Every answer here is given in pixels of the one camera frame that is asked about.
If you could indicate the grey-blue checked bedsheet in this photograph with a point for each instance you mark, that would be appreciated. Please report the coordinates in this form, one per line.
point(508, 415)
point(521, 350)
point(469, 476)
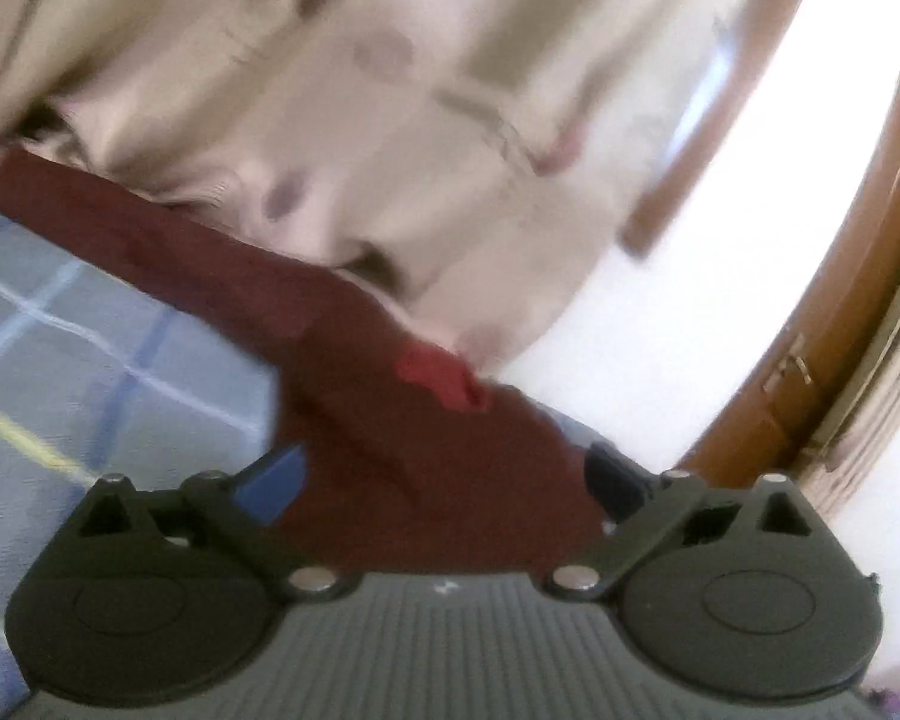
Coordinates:
point(82, 360)

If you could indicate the maroon small garment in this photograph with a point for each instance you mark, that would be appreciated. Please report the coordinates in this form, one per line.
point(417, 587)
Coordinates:
point(390, 435)

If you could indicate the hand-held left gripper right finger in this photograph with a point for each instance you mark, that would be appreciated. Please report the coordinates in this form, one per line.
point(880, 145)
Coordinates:
point(607, 480)

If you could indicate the brown wooden strip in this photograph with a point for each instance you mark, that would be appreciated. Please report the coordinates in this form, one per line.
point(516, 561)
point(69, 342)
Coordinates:
point(709, 112)

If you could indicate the beige door frame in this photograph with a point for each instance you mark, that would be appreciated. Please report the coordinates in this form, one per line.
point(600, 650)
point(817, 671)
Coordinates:
point(881, 382)

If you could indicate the brown wooden door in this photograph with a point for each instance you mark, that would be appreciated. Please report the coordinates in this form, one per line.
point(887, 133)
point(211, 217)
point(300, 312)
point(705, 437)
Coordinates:
point(817, 330)

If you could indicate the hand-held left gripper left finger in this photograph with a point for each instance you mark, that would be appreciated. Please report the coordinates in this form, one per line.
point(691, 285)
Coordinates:
point(274, 484)

